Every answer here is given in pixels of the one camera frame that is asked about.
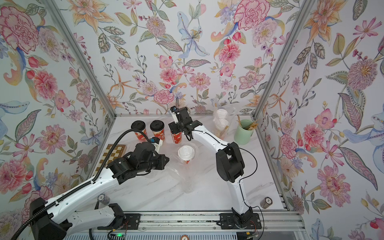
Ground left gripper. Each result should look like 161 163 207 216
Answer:
138 152 173 173

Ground white lid red back cup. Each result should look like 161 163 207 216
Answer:
178 145 196 164

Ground white lid red cup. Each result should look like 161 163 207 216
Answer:
172 132 182 144
178 145 196 164

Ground white lid beige cup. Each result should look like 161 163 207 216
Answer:
214 119 229 140

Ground white lid floral cup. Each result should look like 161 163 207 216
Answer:
215 109 229 120

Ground clear plastic carrier bag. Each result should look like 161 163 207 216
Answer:
213 104 239 140

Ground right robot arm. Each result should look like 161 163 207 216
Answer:
169 106 264 230

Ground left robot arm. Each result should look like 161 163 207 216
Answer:
31 142 170 240

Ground wooden chessboard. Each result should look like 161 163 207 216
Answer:
93 144 127 175

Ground black lid red cup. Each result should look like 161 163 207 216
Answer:
150 120 165 141
131 120 147 142

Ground green cup holder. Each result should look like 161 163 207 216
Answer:
234 119 254 145

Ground wooden stir sticks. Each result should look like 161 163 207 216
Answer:
236 115 259 131

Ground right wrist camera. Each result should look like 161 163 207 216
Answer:
171 106 191 124

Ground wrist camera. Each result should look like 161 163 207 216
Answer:
150 137 163 153
171 106 191 124

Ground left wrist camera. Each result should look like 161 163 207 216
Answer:
150 137 163 153

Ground black corrugated cable conduit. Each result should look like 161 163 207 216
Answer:
10 128 151 240

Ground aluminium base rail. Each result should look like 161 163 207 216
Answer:
62 210 307 233

